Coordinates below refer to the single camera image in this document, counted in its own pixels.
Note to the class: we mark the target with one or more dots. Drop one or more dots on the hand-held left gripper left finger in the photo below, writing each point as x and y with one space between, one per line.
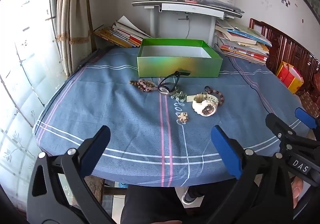
96 149

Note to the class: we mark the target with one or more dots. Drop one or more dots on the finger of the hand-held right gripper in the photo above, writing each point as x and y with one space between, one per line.
276 124
304 117

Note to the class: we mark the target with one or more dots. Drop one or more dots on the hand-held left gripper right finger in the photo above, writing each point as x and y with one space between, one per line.
225 151

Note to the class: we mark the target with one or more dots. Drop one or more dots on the white sport watch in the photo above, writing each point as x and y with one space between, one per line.
205 105

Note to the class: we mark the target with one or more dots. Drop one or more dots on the gold flower brooch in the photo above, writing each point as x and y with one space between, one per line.
182 117

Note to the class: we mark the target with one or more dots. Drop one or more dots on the green cardboard box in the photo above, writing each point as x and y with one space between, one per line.
178 64

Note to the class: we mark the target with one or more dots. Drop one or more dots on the person's right hand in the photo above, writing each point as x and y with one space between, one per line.
297 187

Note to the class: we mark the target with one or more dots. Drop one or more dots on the yellow red paper bag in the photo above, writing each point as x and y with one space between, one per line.
290 76

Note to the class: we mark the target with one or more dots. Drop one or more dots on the person's grey shoe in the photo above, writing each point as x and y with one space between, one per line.
191 197

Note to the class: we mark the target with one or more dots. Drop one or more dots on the dark wooden bench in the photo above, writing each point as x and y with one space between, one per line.
287 49

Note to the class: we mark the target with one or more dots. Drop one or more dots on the person's dark trouser leg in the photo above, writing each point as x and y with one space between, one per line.
155 204

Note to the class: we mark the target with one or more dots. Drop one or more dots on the messy stack of books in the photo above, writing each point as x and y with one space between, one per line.
242 41

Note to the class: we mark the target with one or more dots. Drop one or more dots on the leaning row of books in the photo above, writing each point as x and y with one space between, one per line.
122 34

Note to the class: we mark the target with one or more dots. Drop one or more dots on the dark flat folder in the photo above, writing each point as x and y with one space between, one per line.
220 4

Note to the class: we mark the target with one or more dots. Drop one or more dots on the beige curtain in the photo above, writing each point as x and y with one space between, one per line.
73 14

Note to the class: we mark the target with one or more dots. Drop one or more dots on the grey white desk shelf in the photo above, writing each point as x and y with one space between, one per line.
185 7

